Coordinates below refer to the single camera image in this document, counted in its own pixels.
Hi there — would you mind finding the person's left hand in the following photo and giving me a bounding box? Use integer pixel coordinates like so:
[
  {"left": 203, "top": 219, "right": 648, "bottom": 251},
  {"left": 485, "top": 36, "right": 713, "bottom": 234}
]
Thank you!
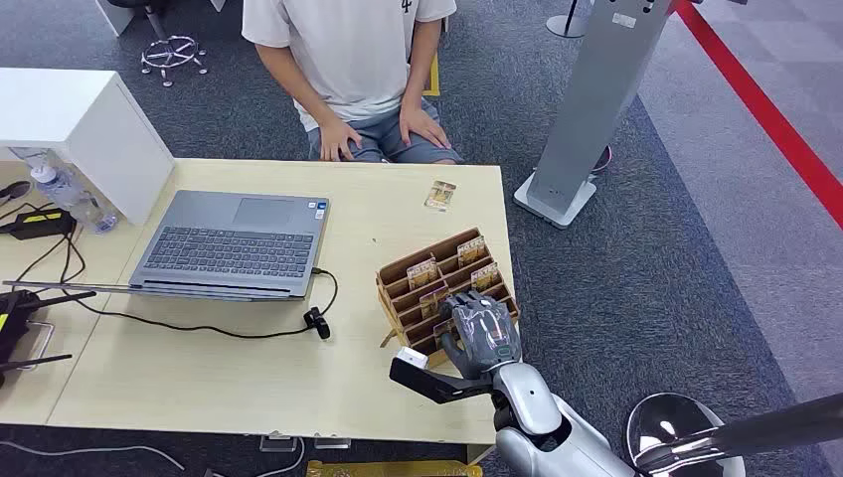
[{"left": 398, "top": 104, "right": 453, "bottom": 151}]

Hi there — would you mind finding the person's right hand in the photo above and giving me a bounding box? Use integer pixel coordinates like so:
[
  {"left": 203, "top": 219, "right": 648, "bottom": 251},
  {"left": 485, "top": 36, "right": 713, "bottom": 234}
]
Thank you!
[{"left": 318, "top": 116, "right": 364, "bottom": 163}]

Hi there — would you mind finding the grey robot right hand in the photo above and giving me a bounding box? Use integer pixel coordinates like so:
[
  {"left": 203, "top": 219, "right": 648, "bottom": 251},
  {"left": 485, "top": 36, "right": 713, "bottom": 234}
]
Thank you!
[{"left": 437, "top": 291, "right": 523, "bottom": 382}]

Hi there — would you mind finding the printed card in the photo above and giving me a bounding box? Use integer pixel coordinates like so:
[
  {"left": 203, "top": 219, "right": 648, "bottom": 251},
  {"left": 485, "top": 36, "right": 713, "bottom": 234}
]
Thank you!
[
  {"left": 406, "top": 257, "right": 440, "bottom": 291},
  {"left": 432, "top": 318, "right": 458, "bottom": 350},
  {"left": 423, "top": 180, "right": 458, "bottom": 214},
  {"left": 419, "top": 286, "right": 451, "bottom": 321},
  {"left": 469, "top": 261, "right": 502, "bottom": 293},
  {"left": 456, "top": 236, "right": 488, "bottom": 268}
]

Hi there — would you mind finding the person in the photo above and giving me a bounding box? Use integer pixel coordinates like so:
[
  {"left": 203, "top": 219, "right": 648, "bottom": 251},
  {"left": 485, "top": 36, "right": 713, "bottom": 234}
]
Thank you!
[{"left": 241, "top": 0, "right": 465, "bottom": 165}]

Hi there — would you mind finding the wooden card holder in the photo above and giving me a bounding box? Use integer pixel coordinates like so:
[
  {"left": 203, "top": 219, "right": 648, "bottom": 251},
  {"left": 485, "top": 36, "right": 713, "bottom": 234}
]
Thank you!
[{"left": 376, "top": 228, "right": 521, "bottom": 370}]

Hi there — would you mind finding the grey laptop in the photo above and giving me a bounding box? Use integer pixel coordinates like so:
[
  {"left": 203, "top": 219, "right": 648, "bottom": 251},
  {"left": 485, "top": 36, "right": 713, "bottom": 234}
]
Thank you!
[{"left": 2, "top": 190, "right": 331, "bottom": 304}]

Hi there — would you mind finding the yellow wooden piece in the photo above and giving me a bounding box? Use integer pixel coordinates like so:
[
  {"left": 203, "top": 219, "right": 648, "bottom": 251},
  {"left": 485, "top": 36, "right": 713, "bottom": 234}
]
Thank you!
[{"left": 305, "top": 459, "right": 484, "bottom": 477}]

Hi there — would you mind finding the grey metal floor stand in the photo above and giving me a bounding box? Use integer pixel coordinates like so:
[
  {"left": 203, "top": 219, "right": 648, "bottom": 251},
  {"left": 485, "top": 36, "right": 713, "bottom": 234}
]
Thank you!
[{"left": 512, "top": 0, "right": 677, "bottom": 231}]

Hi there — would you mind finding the round grey stand base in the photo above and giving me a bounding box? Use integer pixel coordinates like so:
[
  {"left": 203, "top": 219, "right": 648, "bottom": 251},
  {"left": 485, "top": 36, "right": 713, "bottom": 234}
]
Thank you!
[{"left": 546, "top": 0, "right": 595, "bottom": 40}]

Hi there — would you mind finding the chrome office chair base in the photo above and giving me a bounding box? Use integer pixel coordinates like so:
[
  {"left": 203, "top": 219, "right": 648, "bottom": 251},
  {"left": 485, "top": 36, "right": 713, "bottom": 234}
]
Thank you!
[{"left": 139, "top": 0, "right": 210, "bottom": 88}]

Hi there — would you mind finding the round glossy black dome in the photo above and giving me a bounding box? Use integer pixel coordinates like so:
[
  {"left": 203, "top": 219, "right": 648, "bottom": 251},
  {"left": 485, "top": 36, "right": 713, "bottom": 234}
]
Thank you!
[{"left": 624, "top": 392, "right": 748, "bottom": 477}]

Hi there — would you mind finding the white cabinet box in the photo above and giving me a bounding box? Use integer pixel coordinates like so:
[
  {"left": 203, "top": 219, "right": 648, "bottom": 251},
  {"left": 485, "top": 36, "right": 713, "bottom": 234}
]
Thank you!
[{"left": 0, "top": 68, "right": 177, "bottom": 227}]

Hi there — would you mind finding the clear plastic water bottle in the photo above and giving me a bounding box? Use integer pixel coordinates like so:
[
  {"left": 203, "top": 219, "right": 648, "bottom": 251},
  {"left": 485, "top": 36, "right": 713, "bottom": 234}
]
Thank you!
[{"left": 29, "top": 164, "right": 120, "bottom": 236}]

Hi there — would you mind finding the black power adapter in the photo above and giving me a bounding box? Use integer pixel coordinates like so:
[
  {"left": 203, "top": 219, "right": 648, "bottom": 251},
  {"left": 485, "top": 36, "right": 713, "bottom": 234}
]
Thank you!
[{"left": 0, "top": 208, "right": 78, "bottom": 241}]

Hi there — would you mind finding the red floor tape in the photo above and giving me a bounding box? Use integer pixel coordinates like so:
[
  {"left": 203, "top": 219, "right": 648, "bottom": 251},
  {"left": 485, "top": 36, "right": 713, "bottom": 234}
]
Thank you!
[{"left": 671, "top": 0, "right": 843, "bottom": 232}]

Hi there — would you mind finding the black router with antennas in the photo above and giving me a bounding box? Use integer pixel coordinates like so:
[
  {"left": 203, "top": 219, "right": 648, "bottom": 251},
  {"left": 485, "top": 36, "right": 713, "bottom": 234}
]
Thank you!
[{"left": 0, "top": 289, "right": 97, "bottom": 390}]

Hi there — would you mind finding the pale wrist camera, black bracket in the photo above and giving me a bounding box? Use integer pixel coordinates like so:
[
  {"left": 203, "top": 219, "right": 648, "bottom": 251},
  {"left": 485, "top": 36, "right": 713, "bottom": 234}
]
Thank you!
[{"left": 388, "top": 347, "right": 496, "bottom": 405}]

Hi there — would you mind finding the white floor cable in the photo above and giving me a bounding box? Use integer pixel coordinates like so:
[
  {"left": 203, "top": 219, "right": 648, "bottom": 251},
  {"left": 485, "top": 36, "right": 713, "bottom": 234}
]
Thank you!
[
  {"left": 0, "top": 439, "right": 187, "bottom": 473},
  {"left": 253, "top": 436, "right": 308, "bottom": 477}
]

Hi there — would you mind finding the black laptop cable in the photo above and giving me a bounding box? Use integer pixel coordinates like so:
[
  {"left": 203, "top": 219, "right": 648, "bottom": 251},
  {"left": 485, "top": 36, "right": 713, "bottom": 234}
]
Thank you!
[{"left": 62, "top": 266, "right": 340, "bottom": 342}]

